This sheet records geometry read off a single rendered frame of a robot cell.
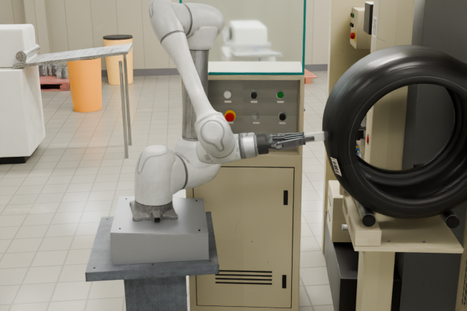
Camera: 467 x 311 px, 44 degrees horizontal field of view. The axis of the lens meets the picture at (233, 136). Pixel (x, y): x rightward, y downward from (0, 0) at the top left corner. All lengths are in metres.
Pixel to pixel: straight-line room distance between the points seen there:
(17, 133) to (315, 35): 5.78
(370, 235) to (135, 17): 7.88
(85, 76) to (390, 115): 5.42
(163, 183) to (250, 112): 0.60
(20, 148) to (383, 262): 3.83
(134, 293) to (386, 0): 1.50
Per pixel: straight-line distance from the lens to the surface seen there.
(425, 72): 1.90
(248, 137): 1.99
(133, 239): 2.24
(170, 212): 2.35
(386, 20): 2.24
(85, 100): 7.37
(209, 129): 1.81
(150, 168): 2.27
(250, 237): 2.81
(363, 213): 2.05
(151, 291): 2.44
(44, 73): 9.35
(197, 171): 2.38
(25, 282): 3.62
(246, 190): 2.72
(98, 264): 2.31
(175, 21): 2.20
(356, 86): 1.90
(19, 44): 5.47
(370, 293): 2.61
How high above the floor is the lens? 1.74
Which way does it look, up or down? 17 degrees down
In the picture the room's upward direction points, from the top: 1 degrees counter-clockwise
